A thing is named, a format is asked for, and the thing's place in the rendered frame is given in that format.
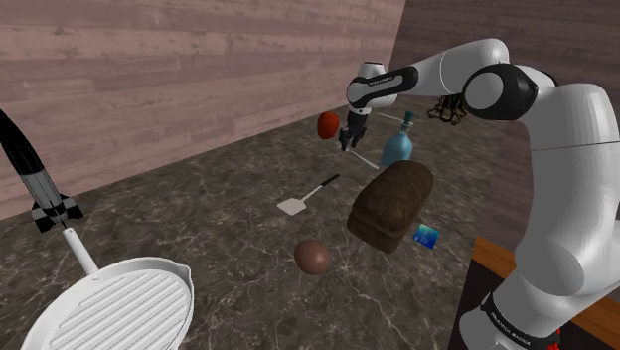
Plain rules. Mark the blue spray bottle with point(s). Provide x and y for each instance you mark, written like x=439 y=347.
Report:
x=397 y=148

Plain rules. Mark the brown bread loaf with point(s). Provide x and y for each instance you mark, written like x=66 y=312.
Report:
x=390 y=206

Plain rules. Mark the red bell pepper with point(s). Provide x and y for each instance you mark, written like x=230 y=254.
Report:
x=328 y=125

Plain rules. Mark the black and grey toy rocket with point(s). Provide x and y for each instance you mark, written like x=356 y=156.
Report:
x=34 y=174

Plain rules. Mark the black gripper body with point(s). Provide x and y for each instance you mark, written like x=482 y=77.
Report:
x=357 y=123

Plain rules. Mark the small blue card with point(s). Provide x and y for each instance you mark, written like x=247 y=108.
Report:
x=426 y=236

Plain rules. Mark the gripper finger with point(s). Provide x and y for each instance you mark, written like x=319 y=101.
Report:
x=355 y=140
x=343 y=139

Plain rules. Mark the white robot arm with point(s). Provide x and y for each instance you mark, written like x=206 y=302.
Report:
x=571 y=194

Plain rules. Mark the dark robot stand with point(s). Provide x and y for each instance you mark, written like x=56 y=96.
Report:
x=477 y=310

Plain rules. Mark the white grill pan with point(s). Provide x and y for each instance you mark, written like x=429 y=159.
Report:
x=126 y=310

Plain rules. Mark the thin white stick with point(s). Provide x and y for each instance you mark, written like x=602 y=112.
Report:
x=389 y=117
x=363 y=160

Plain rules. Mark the brown egg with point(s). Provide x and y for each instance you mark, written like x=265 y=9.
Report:
x=312 y=257

